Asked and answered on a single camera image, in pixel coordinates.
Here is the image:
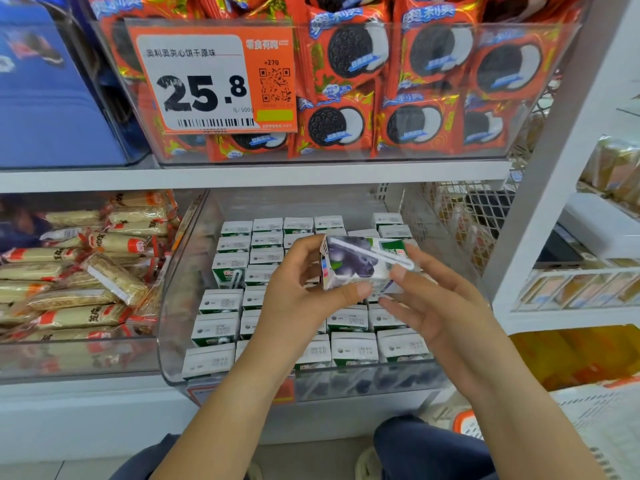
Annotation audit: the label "person's right hand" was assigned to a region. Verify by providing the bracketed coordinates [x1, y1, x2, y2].
[378, 241, 511, 396]

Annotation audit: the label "person's left hand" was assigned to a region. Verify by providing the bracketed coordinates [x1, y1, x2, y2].
[250, 235, 374, 381]

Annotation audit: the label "rows of white juice cartons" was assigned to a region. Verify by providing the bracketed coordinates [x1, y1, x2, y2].
[182, 211, 436, 381]

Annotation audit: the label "blueberry juice carton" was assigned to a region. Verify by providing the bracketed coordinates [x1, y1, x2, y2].
[319, 233, 416, 293]

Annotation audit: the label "person's blue jeans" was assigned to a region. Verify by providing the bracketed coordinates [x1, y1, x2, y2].
[110, 415, 496, 480]

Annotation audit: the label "person's right white shoe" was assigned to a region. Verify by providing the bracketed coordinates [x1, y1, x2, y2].
[354, 447, 389, 480]

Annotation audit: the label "clear plastic display bin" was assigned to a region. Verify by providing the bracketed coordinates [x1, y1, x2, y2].
[157, 185, 491, 404]
[0, 189, 201, 384]

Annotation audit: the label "small orange price tag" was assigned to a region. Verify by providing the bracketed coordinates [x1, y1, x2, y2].
[272, 375, 298, 404]

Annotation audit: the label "yellow orange snack packet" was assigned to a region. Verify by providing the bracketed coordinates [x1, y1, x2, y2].
[510, 325, 640, 388]

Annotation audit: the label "white flat box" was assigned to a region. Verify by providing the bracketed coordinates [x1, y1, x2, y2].
[560, 189, 640, 261]

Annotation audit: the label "pile of yellow wafer bars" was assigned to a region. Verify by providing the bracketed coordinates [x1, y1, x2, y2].
[0, 191, 183, 343]

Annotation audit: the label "stack of red cookie packets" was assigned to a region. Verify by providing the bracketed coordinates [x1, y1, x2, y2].
[85, 0, 591, 162]

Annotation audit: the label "large white orange price tag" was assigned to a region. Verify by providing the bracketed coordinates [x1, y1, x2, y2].
[128, 25, 299, 136]

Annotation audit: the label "pile of blue snack packets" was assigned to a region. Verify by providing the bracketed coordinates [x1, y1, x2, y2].
[0, 193, 51, 251]

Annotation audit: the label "blue cardboard display box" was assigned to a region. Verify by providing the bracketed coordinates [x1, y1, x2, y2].
[0, 0, 149, 170]

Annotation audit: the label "white wire mesh divider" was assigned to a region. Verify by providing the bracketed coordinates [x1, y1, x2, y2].
[425, 179, 521, 271]

